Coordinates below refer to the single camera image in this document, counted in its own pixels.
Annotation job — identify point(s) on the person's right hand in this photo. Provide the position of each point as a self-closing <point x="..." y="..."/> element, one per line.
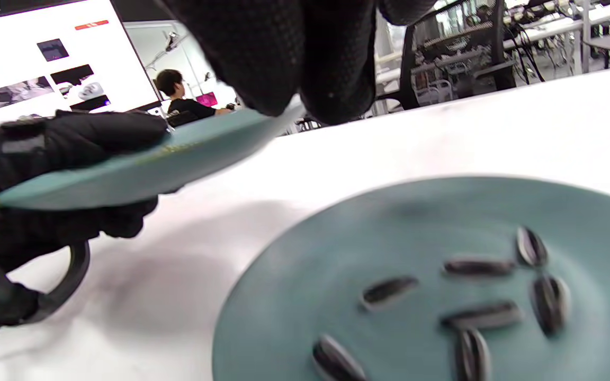
<point x="294" y="47"/>

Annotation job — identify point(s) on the large bright screen display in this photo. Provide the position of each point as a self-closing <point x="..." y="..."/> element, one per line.
<point x="19" y="32"/>

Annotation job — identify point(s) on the black office chair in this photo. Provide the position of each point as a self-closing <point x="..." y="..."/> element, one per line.
<point x="458" y="47"/>

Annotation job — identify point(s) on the teal plate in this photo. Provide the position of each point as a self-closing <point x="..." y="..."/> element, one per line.
<point x="141" y="169"/>
<point x="337" y="254"/>

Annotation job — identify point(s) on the person's left hand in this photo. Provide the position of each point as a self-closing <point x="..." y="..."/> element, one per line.
<point x="72" y="140"/>

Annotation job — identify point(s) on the white background desk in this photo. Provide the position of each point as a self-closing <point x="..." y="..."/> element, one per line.
<point x="575" y="24"/>

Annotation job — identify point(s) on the group of sunflower seeds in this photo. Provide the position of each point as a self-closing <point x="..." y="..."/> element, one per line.
<point x="482" y="315"/>

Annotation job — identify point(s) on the pink screen monitor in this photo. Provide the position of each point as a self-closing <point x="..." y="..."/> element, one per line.
<point x="207" y="99"/>

